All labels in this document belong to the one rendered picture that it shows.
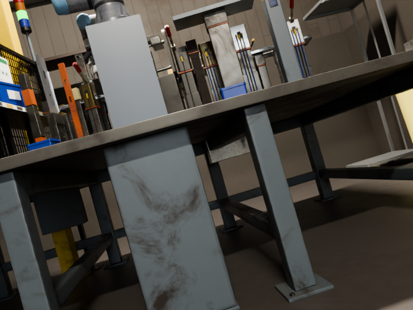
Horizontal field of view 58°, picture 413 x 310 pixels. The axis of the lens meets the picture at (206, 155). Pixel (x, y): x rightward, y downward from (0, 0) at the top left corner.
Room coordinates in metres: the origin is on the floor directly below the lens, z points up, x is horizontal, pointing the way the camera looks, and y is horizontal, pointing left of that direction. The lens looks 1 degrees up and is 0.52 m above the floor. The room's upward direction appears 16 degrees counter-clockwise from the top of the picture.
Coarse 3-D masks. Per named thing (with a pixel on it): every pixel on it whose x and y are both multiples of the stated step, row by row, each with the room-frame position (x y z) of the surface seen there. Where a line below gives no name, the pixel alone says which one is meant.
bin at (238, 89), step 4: (236, 84) 1.52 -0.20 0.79; (240, 84) 1.52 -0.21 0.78; (244, 84) 1.52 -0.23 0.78; (224, 88) 1.52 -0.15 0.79; (228, 88) 1.52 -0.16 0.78; (232, 88) 1.52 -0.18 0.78; (236, 88) 1.52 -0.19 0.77; (240, 88) 1.52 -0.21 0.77; (244, 88) 1.52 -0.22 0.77; (220, 92) 1.55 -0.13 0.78; (224, 92) 1.52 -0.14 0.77; (228, 92) 1.52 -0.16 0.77; (232, 92) 1.52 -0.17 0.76; (236, 92) 1.52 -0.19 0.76; (240, 92) 1.52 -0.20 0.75; (244, 92) 1.52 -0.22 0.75; (224, 96) 1.52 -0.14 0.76; (228, 96) 1.52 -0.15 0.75; (232, 96) 1.52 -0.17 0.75
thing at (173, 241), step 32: (128, 160) 1.27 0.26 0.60; (160, 160) 1.28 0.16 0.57; (192, 160) 1.29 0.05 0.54; (128, 192) 1.27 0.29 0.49; (160, 192) 1.28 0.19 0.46; (192, 192) 1.29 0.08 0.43; (128, 224) 1.26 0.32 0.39; (160, 224) 1.28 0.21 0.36; (192, 224) 1.29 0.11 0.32; (160, 256) 1.27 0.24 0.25; (192, 256) 1.28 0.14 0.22; (160, 288) 1.27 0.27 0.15; (192, 288) 1.28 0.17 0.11; (224, 288) 1.29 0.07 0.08
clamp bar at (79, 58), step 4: (76, 56) 1.86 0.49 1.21; (80, 56) 1.86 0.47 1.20; (76, 60) 1.86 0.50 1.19; (80, 60) 1.86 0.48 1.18; (84, 60) 1.88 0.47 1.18; (80, 64) 1.87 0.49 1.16; (84, 64) 1.87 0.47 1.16; (84, 68) 1.87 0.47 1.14; (84, 72) 1.87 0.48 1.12; (88, 76) 1.88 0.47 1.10; (88, 80) 1.88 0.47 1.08
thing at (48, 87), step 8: (40, 56) 2.07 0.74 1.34; (40, 64) 2.04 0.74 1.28; (40, 72) 2.00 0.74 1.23; (48, 72) 2.11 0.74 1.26; (48, 80) 2.09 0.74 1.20; (48, 88) 2.06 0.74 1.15; (48, 96) 2.03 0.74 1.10; (48, 104) 2.00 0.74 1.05; (56, 104) 2.11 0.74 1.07; (56, 112) 2.07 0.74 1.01
